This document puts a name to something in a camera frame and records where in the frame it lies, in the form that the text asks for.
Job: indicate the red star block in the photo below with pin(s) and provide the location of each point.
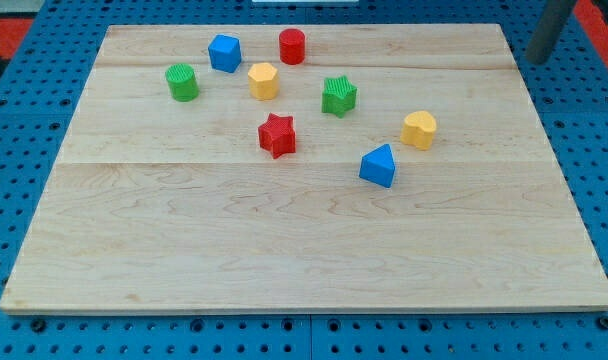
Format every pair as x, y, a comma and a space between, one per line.
277, 135

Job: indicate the green star block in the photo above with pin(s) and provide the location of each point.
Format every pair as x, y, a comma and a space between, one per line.
338, 96

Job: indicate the yellow heart block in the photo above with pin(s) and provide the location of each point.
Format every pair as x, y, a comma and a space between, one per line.
418, 130

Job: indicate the wooden board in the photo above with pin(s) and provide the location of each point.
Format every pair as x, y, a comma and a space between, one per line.
160, 207

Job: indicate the blue triangle block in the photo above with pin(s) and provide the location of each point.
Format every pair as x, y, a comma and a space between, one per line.
378, 166

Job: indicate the yellow hexagon block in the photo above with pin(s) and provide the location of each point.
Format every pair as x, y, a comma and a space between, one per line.
263, 81

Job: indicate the red cylinder block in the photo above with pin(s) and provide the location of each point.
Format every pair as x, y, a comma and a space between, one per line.
292, 48

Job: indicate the blue cube block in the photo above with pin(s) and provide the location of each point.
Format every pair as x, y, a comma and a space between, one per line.
225, 53

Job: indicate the green cylinder block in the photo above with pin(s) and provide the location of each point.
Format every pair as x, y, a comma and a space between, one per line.
182, 83

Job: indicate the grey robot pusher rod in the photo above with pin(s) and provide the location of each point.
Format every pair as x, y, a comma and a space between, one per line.
548, 30

